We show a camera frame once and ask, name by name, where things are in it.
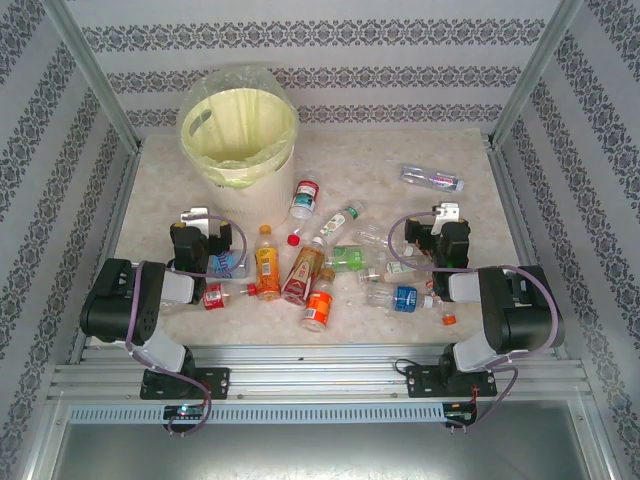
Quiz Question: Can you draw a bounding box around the small circuit board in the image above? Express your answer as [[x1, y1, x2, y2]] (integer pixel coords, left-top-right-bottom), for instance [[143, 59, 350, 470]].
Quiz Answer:
[[162, 403, 209, 422], [443, 401, 480, 427]]

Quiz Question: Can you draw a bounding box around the small clear bottle red cap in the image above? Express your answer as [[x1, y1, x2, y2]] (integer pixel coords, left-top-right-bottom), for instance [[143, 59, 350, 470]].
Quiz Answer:
[[286, 219, 314, 248]]

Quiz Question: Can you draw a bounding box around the aluminium frame post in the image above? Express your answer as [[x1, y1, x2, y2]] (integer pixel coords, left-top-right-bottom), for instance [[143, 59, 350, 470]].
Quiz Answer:
[[489, 0, 586, 146], [42, 0, 144, 154]]

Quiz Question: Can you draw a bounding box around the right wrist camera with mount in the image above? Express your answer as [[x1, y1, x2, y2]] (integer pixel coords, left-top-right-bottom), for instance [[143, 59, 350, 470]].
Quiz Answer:
[[431, 201, 460, 235]]

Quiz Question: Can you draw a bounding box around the cream plastic bin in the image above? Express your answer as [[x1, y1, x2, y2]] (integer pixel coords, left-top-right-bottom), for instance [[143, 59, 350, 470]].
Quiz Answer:
[[180, 74, 296, 237]]

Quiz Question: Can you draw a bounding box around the green label clear bottle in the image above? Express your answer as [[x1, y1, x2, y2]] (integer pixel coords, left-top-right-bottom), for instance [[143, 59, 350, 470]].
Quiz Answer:
[[324, 243, 389, 275]]

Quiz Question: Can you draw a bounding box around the silver bottle blue-red label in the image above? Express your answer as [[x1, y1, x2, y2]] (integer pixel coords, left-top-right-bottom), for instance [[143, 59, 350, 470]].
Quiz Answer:
[[398, 163, 466, 194]]

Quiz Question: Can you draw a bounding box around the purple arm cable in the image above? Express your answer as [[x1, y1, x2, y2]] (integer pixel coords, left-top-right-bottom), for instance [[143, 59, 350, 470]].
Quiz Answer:
[[124, 214, 249, 437], [388, 209, 560, 431]]

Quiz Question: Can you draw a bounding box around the red-brown tea bottle white cap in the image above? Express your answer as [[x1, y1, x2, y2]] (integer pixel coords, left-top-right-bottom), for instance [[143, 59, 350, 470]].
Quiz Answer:
[[281, 236, 327, 307]]

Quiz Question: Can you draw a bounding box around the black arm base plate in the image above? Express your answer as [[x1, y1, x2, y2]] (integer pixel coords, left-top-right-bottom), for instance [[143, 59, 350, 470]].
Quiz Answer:
[[404, 363, 499, 400], [139, 367, 232, 401]]

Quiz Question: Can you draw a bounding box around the aluminium side rail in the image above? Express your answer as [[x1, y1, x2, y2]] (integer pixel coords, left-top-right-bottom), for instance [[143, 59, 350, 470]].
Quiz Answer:
[[487, 142, 574, 361], [67, 149, 144, 365]]

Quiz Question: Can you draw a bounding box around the orange label bottle brown cap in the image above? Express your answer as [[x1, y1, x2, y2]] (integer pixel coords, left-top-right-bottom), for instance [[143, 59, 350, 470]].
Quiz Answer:
[[300, 267, 335, 333]]

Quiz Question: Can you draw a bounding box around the white label bottle green cap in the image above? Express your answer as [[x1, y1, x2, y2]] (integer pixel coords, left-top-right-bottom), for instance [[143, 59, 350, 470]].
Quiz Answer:
[[312, 200, 367, 242]]

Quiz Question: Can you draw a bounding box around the grey metal panel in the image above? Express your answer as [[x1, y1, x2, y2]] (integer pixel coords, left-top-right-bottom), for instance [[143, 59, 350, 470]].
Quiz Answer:
[[29, 399, 621, 480]]

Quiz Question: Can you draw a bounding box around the red and teal label bottle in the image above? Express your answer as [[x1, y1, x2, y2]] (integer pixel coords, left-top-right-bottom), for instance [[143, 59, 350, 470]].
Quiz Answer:
[[288, 171, 321, 221]]

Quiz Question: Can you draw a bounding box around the grey slotted cable duct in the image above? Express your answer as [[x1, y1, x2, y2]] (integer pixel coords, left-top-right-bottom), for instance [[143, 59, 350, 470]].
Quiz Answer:
[[67, 403, 447, 425]]

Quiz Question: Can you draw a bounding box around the beige drink bottle white label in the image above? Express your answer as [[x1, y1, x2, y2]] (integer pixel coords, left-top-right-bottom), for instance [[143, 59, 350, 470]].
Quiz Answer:
[[358, 257, 434, 287]]

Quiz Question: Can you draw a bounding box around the orange juice bottle orange cap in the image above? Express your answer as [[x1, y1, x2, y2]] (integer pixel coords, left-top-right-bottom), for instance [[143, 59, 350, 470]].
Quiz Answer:
[[253, 224, 283, 302]]

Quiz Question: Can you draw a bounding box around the clear bottle white cap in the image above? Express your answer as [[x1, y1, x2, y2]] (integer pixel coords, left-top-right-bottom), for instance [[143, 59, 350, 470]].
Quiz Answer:
[[353, 223, 417, 257]]

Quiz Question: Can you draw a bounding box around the clear bottle red label red cap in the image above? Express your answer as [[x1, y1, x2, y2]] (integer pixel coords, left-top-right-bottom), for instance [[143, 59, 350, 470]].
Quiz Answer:
[[202, 281, 259, 312]]

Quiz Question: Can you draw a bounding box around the blue label bottle white cap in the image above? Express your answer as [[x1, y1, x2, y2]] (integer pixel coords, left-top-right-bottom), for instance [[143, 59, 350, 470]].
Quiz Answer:
[[366, 283, 436, 313]]

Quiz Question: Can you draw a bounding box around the aluminium mounting rail beam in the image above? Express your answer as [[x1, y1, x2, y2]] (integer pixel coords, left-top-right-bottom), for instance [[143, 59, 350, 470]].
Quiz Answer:
[[47, 344, 599, 401]]

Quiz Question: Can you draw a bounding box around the cream waste bin with liner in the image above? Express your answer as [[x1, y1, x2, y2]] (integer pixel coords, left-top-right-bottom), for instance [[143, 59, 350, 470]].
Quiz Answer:
[[177, 62, 300, 192]]

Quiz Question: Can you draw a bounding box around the clear bottle blue wave label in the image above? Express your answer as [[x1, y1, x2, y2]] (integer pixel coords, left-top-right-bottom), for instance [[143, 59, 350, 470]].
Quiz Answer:
[[207, 249, 250, 281]]

